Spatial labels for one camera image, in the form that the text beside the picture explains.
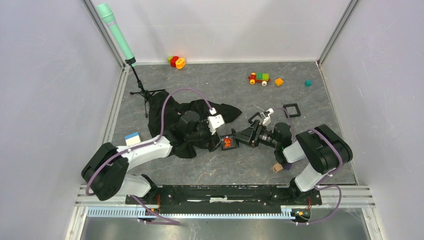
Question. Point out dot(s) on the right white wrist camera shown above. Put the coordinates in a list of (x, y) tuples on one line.
[(266, 116)]

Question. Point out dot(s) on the blue white toy brick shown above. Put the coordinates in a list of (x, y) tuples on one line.
[(132, 139)]

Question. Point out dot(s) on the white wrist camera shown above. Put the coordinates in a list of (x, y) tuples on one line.
[(266, 116), (215, 120)]

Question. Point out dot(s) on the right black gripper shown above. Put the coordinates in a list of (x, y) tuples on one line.
[(251, 134)]

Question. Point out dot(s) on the orange yellow toy brick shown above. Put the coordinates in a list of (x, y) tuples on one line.
[(279, 82)]

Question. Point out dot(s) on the black square frame half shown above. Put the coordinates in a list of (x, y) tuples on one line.
[(258, 116)]

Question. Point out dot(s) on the red orange green toy blocks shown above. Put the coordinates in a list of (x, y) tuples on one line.
[(176, 62)]

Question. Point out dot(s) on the black microphone tripod stand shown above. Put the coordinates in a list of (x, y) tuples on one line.
[(146, 94)]

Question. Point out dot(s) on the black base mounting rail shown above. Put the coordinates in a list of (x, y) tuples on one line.
[(223, 199)]

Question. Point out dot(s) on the black square frame box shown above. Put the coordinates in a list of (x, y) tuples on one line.
[(292, 110)]

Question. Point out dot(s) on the colourful toy train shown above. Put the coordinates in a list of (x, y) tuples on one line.
[(259, 78)]

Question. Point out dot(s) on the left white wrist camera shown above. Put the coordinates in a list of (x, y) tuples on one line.
[(215, 120)]

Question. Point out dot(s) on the black t-shirt garment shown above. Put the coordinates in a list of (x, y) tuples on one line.
[(172, 119)]

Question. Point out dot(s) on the orange butterfly brooch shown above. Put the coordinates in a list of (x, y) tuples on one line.
[(227, 143)]

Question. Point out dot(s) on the teal small cube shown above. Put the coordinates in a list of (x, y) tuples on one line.
[(308, 83)]

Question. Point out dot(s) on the green microphone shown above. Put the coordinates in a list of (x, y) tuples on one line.
[(109, 19)]

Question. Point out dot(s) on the wooden tan cube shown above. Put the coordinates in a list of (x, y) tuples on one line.
[(277, 168)]

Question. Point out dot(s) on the purple toy brick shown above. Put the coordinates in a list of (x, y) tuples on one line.
[(287, 166)]

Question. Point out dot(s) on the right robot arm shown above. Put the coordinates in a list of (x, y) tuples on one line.
[(325, 151)]

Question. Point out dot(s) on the black square display frame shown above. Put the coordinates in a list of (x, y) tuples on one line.
[(234, 140)]

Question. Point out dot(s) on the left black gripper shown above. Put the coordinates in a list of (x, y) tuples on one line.
[(212, 145)]

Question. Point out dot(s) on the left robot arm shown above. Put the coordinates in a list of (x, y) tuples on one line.
[(108, 172)]

